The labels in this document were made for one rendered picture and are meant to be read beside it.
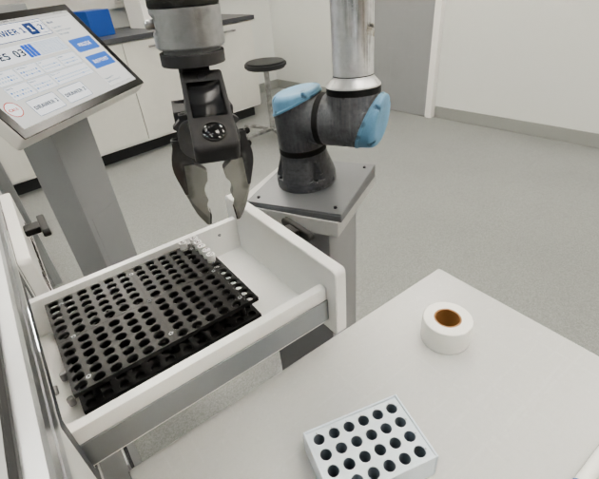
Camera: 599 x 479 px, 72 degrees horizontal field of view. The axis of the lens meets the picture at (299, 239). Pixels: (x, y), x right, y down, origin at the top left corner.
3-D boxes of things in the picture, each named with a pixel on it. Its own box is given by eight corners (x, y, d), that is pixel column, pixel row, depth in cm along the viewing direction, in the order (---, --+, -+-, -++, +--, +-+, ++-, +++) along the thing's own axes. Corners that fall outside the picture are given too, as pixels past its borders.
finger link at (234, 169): (251, 197, 61) (233, 139, 55) (260, 215, 56) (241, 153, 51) (231, 203, 60) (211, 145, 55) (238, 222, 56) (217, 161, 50)
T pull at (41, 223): (45, 219, 74) (42, 212, 73) (52, 236, 69) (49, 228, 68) (23, 226, 72) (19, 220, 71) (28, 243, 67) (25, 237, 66)
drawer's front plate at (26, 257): (33, 239, 84) (9, 191, 78) (62, 315, 64) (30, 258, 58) (24, 242, 83) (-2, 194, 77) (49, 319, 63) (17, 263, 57)
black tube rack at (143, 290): (206, 272, 67) (198, 239, 64) (264, 332, 55) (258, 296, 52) (63, 338, 57) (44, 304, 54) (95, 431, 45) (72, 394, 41)
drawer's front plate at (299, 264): (242, 243, 77) (232, 191, 71) (346, 330, 57) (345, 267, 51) (234, 246, 76) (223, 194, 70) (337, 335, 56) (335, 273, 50)
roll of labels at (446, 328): (440, 314, 66) (443, 295, 64) (478, 339, 61) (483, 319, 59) (410, 334, 63) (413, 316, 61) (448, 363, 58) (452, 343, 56)
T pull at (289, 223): (286, 221, 67) (286, 214, 66) (316, 240, 62) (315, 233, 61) (268, 230, 65) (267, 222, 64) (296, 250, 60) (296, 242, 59)
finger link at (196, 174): (207, 208, 60) (204, 146, 55) (212, 227, 55) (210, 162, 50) (185, 209, 59) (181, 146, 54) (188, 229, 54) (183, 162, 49)
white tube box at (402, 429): (394, 411, 52) (396, 393, 50) (434, 473, 46) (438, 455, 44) (304, 450, 49) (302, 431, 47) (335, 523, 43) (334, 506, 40)
